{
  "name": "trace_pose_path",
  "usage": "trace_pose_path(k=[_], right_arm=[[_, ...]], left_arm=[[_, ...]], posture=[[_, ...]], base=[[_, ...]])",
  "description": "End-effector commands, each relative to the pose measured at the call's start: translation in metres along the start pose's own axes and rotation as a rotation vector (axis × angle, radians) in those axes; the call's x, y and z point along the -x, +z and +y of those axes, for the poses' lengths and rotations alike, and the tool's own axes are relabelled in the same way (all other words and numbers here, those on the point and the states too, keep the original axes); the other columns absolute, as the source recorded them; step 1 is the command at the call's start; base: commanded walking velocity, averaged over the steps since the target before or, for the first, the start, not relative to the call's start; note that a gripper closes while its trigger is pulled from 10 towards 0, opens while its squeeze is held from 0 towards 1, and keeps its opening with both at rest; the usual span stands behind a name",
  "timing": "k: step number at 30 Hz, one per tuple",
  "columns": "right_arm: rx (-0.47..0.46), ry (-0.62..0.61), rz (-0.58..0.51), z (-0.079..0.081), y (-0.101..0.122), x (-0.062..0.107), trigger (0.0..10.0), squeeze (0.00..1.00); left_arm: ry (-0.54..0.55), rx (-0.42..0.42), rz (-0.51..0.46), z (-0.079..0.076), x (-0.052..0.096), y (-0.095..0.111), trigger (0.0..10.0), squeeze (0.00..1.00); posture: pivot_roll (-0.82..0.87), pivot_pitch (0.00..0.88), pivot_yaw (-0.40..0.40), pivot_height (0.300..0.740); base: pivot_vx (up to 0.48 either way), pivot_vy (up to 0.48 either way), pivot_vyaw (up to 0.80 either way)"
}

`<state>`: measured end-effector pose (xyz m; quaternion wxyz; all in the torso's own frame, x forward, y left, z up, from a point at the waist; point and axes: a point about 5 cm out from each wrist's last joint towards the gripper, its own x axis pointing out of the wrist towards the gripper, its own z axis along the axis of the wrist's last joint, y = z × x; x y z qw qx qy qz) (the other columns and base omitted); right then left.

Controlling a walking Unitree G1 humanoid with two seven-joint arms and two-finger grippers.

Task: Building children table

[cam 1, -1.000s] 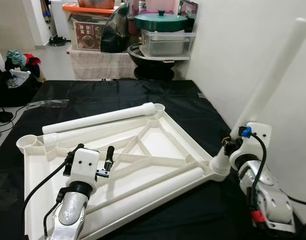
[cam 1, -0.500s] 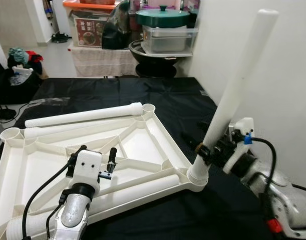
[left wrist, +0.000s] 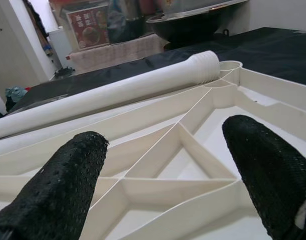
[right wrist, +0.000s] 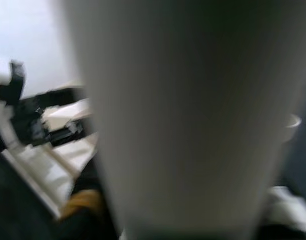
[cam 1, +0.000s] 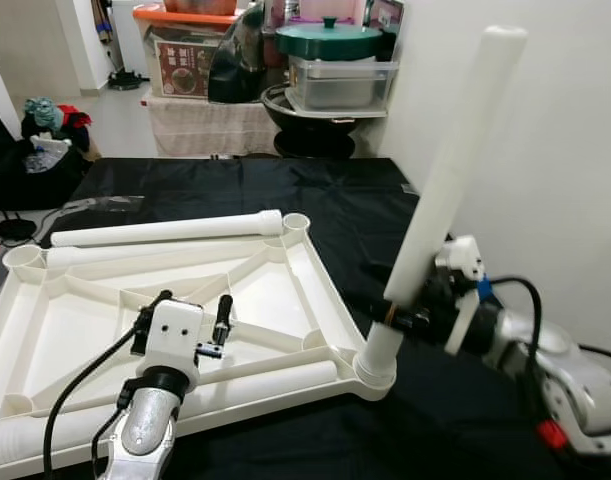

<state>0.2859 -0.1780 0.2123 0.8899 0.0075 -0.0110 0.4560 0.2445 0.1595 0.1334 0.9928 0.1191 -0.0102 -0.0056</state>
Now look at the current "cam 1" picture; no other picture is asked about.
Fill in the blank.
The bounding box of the white plastic table top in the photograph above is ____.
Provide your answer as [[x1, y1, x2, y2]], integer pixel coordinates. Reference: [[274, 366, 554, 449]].
[[0, 212, 398, 473]]

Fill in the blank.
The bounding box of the white plastic table leg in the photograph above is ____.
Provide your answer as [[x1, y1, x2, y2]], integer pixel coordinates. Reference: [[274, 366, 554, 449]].
[[45, 238, 276, 269], [355, 25, 529, 379], [0, 360, 339, 471], [50, 209, 284, 249]]

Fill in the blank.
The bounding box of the black plastic sheet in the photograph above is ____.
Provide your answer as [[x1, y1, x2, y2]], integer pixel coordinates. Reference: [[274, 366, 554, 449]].
[[0, 157, 611, 480]]

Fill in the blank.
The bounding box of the clear plastic wrap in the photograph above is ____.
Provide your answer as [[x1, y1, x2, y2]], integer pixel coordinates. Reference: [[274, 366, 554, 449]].
[[60, 193, 146, 216]]

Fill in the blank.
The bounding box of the black router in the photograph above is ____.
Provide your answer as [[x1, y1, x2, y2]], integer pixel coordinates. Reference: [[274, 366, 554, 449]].
[[0, 200, 38, 244]]

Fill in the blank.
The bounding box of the black suitcase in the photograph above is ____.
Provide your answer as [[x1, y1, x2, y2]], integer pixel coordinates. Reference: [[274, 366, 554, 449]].
[[0, 100, 96, 211]]

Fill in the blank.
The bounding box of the beige cloth covered table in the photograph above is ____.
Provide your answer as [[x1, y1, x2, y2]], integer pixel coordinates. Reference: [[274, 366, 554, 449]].
[[145, 95, 281, 159]]

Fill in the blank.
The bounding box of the white plastic bag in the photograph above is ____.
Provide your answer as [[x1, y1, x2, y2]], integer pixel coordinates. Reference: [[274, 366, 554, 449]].
[[27, 135, 74, 173]]

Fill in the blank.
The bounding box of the black wok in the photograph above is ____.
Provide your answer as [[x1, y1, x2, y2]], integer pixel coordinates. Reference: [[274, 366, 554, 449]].
[[260, 85, 386, 136]]

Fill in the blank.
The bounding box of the clear plastic container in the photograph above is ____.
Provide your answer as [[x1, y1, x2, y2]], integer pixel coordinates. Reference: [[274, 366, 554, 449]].
[[285, 57, 398, 113]]

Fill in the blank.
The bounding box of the black mop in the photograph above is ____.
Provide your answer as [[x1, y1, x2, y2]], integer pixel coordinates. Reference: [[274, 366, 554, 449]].
[[93, 0, 146, 91]]

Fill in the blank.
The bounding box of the red printed cardboard box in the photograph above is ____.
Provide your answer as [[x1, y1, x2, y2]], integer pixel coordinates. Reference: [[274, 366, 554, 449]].
[[150, 30, 221, 99]]

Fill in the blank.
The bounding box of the green lidded pot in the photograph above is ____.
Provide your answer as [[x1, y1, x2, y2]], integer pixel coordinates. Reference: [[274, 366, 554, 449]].
[[275, 17, 386, 61]]

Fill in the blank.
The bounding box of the dark printed box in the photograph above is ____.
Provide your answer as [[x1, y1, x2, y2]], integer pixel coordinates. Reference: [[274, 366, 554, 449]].
[[365, 0, 406, 36]]

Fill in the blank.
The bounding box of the pink plastic container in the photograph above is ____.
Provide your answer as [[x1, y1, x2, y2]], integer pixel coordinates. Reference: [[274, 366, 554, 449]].
[[270, 0, 371, 23]]

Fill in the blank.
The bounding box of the orange plastic lid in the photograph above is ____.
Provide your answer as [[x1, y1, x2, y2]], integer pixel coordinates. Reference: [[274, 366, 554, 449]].
[[133, 5, 241, 29]]

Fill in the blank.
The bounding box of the metal pot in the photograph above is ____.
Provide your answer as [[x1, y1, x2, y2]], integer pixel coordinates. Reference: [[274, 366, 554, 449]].
[[163, 0, 238, 15]]

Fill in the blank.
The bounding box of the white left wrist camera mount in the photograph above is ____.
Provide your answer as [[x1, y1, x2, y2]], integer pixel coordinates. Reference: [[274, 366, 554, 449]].
[[135, 298, 206, 373]]

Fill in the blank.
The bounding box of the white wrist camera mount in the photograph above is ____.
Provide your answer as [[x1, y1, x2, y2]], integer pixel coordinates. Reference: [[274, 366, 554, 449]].
[[135, 298, 206, 373], [440, 235, 486, 356]]

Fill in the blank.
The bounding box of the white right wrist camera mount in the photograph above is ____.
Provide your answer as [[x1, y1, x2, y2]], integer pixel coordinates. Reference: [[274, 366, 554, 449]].
[[440, 235, 486, 356]]

